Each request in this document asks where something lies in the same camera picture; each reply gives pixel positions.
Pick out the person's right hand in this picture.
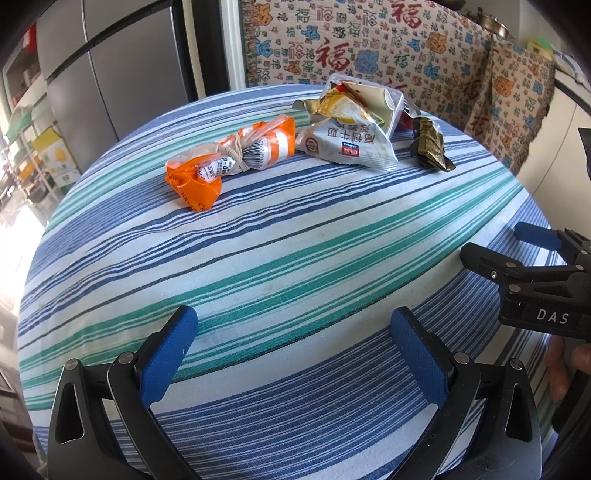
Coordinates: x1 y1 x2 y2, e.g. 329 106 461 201
545 335 591 403

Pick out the steel pot with lid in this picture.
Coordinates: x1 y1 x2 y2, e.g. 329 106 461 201
471 7 513 39

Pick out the orange snack wrapper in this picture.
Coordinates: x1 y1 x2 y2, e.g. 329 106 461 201
165 115 296 211

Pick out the white burger snack bag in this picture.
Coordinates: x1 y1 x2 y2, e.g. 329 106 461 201
293 85 398 171

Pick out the Kuromi clear plastic tray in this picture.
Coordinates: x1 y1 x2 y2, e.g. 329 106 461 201
322 73 405 139

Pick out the yellow cardboard box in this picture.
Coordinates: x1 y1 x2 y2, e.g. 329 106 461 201
31 127 80 188

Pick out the grey multi-door refrigerator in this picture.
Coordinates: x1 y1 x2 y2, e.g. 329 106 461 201
36 0 197 171

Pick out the gold green foil wrapper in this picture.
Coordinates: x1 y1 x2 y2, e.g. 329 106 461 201
411 116 456 172

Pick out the striped blue tablecloth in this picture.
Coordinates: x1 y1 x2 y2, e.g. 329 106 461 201
18 85 559 479

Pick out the patterned fu character blanket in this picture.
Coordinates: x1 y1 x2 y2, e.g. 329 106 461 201
239 0 555 173

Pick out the white storage rack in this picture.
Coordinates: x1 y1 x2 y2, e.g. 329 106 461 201
0 59 61 218

